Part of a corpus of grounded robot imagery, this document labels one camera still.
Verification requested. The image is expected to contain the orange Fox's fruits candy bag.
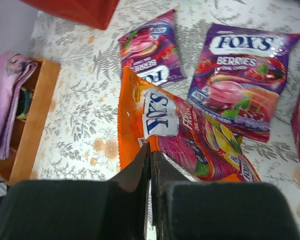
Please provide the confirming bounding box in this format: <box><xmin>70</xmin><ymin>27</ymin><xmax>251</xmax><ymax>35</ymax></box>
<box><xmin>117</xmin><ymin>67</ymin><xmax>260</xmax><ymax>182</ymax></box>

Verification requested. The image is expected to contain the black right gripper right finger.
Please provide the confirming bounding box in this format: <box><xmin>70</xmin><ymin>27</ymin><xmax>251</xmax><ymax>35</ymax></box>
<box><xmin>150</xmin><ymin>151</ymin><xmax>300</xmax><ymax>240</ymax></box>

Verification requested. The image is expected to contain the floral patterned table mat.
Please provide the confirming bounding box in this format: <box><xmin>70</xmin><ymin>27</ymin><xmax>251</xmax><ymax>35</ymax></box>
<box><xmin>30</xmin><ymin>0</ymin><xmax>300</xmax><ymax>229</ymax></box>

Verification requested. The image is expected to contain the red paper bag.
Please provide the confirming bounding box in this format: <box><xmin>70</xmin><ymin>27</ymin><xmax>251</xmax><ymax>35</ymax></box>
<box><xmin>21</xmin><ymin>0</ymin><xmax>119</xmax><ymax>30</ymax></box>

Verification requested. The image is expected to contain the wooden tray box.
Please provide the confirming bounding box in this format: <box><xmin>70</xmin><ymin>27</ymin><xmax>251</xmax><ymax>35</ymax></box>
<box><xmin>0</xmin><ymin>58</ymin><xmax>61</xmax><ymax>186</ymax></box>

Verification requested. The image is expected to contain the pink purple folded cloth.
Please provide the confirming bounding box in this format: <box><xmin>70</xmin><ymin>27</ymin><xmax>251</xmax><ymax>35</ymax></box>
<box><xmin>0</xmin><ymin>51</ymin><xmax>39</xmax><ymax>160</ymax></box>

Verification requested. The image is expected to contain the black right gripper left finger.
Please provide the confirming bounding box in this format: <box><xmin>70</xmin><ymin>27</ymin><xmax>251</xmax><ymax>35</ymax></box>
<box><xmin>0</xmin><ymin>144</ymin><xmax>150</xmax><ymax>240</ymax></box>

